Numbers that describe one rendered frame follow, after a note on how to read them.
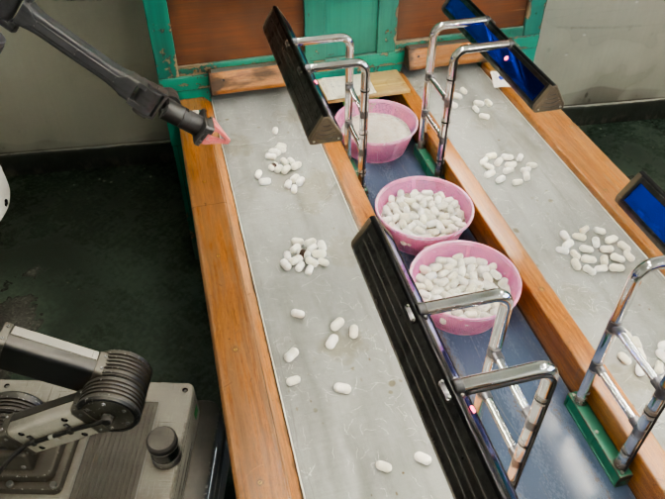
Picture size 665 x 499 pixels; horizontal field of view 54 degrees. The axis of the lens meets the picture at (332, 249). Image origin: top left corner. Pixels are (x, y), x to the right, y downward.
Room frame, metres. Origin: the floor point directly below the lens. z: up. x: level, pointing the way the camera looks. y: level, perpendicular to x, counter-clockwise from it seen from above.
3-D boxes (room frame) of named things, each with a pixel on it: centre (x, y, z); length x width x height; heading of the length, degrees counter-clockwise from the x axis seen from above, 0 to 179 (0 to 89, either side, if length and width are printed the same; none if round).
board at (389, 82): (2.01, -0.08, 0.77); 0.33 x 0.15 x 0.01; 104
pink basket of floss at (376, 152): (1.79, -0.14, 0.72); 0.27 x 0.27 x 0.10
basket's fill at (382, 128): (1.79, -0.14, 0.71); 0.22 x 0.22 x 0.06
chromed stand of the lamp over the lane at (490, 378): (0.63, -0.23, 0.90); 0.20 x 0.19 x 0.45; 14
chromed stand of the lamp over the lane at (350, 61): (1.57, 0.01, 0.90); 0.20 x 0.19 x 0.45; 14
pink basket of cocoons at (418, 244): (1.37, -0.25, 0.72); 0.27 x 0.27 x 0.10
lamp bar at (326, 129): (1.56, 0.09, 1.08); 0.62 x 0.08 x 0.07; 14
